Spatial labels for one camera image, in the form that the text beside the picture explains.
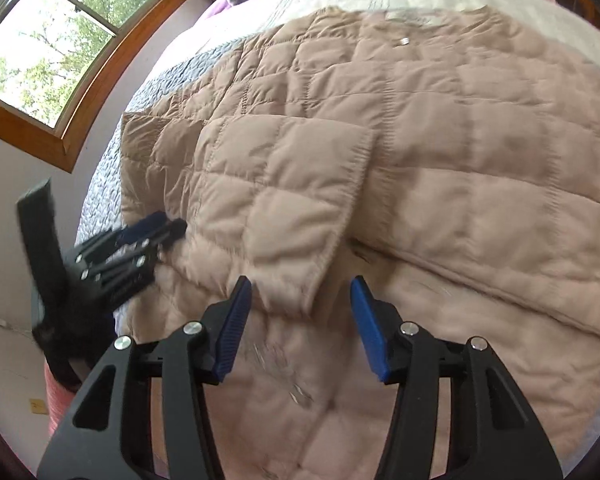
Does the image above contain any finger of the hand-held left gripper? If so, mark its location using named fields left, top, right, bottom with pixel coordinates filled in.
left=81, top=218, right=188, bottom=311
left=74, top=211, right=170, bottom=267

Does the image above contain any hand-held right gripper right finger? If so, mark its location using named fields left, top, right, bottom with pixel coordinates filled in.
left=349, top=275, right=565, bottom=480

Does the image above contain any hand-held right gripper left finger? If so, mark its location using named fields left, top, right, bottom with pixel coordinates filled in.
left=36, top=275, right=253, bottom=480

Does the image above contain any beige quilted jacket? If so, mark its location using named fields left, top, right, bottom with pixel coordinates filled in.
left=117, top=5, right=600, bottom=480

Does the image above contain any pink knitted blanket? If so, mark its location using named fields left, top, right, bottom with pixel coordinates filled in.
left=42, top=360, right=88, bottom=436

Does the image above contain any wooden framed window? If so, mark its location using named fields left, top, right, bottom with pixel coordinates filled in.
left=0, top=0, right=216, bottom=173

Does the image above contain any purple cloth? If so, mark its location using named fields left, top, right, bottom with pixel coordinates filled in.
left=200, top=0, right=237, bottom=22

